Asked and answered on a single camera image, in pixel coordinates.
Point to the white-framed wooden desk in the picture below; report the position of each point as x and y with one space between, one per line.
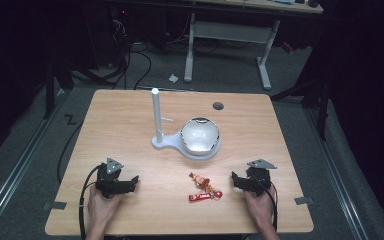
230 32

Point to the red and yellow wrapped candy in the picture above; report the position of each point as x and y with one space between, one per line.
215 192
200 180

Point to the grey tape strip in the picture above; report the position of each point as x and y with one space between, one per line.
57 205
303 200

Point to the person's left hand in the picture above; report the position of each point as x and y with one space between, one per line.
101 206

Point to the crumpled white paper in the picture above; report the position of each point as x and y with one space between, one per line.
173 78

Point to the black metal stand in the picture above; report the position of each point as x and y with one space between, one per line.
321 110
50 93

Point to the white stand with post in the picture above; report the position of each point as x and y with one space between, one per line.
157 113

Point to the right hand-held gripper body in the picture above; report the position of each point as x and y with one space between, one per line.
258 178

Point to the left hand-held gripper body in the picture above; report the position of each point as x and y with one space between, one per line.
108 181

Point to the round grey table grommet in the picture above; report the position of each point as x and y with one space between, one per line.
218 106

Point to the person's right hand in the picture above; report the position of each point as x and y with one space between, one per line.
260 208

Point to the small red object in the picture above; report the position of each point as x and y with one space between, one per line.
287 47

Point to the metal floor rail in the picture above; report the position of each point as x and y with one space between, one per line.
338 176
16 166

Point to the red candy bar wrapper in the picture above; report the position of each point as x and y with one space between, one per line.
200 197

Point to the shiny glass bowl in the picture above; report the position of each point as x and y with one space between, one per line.
200 136

